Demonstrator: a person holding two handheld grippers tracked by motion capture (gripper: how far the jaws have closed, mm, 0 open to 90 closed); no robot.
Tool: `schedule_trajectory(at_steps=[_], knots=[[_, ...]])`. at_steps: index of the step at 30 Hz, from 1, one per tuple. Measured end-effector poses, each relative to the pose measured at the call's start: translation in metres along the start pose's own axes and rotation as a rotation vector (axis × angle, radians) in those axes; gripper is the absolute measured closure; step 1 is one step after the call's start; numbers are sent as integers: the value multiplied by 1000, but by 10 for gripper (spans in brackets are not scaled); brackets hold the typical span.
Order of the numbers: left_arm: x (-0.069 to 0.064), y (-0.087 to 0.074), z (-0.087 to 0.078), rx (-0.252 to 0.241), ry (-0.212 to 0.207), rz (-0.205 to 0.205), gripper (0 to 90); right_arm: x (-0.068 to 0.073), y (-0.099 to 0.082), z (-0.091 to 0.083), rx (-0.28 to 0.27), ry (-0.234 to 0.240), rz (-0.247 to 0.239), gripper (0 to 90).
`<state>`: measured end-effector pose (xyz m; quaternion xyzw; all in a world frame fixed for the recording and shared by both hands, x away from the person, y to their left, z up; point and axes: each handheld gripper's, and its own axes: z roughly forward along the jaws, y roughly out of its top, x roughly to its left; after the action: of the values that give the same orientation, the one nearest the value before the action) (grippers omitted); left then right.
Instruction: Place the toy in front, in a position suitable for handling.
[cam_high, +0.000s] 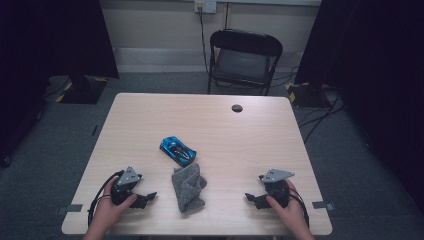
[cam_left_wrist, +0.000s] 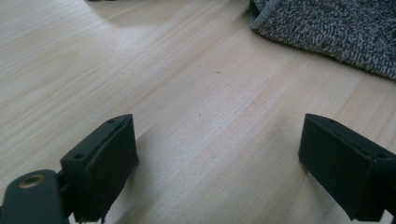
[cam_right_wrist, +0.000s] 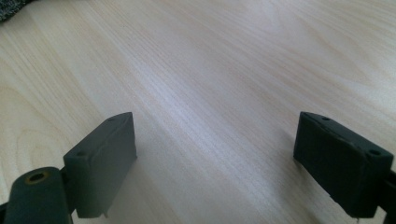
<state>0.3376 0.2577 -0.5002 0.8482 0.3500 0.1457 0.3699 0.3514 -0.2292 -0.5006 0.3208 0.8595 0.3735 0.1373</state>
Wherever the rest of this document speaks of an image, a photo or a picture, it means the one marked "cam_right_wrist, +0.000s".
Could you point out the grey fuzzy cloth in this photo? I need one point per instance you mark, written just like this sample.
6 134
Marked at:
8 8

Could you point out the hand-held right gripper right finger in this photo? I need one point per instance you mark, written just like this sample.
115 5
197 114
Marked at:
339 165

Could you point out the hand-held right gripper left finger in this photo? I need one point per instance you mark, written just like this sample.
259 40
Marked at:
102 161

